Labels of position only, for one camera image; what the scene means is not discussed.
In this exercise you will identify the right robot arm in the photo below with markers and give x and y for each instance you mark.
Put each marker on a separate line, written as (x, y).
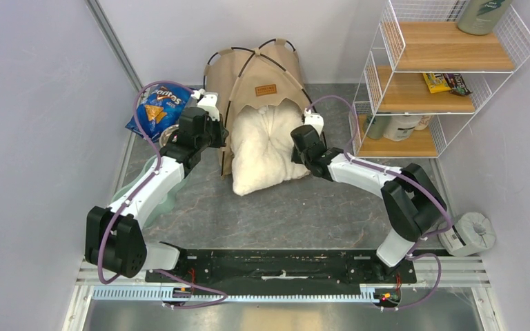
(413, 204)

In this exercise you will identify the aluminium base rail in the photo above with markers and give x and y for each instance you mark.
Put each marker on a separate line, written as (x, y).
(449, 274)

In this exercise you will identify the blue Doritos chip bag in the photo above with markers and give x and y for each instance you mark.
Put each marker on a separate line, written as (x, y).
(162, 108)

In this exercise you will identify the dark brown candy bag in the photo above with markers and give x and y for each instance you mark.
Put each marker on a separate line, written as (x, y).
(457, 84)

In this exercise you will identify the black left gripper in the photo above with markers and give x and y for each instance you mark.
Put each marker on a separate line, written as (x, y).
(219, 127)

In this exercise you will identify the green bottle on top shelf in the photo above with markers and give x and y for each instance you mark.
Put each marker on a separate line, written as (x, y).
(479, 17)

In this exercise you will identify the white wire shelf rack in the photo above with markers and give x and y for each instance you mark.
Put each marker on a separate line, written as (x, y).
(416, 37)

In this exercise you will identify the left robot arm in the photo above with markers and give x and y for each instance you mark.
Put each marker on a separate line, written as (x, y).
(114, 241)

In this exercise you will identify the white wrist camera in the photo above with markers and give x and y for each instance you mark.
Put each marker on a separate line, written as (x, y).
(314, 119)
(208, 102)

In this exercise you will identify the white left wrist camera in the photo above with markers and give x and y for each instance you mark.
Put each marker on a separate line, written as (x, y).
(208, 102)

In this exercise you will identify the aluminium frame post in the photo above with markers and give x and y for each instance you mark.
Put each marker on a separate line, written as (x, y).
(113, 41)

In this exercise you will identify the beige fabric pet tent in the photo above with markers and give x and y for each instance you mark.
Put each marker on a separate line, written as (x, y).
(256, 77)

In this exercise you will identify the yellow candy bag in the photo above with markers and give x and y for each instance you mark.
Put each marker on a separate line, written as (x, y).
(435, 82)

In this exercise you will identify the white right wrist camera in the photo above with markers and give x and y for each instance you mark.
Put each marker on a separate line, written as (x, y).
(314, 119)

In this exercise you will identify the cream fluffy pillow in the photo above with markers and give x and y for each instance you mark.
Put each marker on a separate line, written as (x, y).
(262, 147)

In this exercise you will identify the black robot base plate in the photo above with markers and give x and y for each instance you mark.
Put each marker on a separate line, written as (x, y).
(289, 271)

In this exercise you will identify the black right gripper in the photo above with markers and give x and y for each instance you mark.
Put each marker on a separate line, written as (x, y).
(295, 156)

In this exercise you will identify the steel pet bowl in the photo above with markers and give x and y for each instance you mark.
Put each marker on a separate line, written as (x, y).
(165, 136)

